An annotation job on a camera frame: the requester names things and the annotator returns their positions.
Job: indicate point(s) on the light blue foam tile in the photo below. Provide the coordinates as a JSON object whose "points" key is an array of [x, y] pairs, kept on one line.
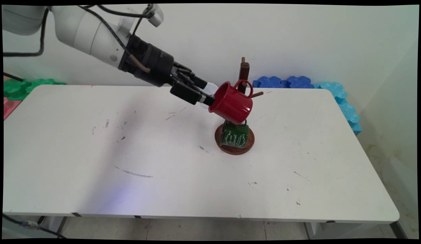
{"points": [[346, 108]]}

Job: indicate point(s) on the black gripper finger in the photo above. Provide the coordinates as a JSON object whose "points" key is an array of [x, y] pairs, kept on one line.
{"points": [[190, 93], [193, 78]]}

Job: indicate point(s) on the red enamel mug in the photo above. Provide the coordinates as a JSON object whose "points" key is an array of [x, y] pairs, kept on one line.
{"points": [[232, 103]]}

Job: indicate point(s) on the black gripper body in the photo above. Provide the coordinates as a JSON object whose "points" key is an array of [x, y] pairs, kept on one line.
{"points": [[151, 64]]}

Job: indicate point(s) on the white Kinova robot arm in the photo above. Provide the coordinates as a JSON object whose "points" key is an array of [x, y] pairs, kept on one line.
{"points": [[81, 32]]}

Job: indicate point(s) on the green foam tile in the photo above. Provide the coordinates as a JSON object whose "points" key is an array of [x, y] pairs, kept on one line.
{"points": [[18, 88]]}

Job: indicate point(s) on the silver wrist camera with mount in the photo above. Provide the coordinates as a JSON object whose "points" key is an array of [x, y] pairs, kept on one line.
{"points": [[155, 15]]}

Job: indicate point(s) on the black metal table leg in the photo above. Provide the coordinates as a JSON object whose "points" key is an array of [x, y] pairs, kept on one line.
{"points": [[62, 226], [398, 229]]}

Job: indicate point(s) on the red foam tile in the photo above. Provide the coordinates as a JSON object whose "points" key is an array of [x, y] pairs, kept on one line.
{"points": [[9, 106]]}

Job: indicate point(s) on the dark wooden mug tree stand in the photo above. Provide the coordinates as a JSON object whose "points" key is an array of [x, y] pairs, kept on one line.
{"points": [[244, 73]]}

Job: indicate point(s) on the short tan tube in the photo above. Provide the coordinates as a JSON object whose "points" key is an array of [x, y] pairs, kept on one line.
{"points": [[139, 63]]}

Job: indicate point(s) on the green enamel mug white print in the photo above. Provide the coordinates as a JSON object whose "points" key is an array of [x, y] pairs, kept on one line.
{"points": [[234, 136]]}

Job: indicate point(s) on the dark blue foam tile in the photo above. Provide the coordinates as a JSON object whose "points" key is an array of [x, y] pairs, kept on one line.
{"points": [[269, 82], [299, 82]]}

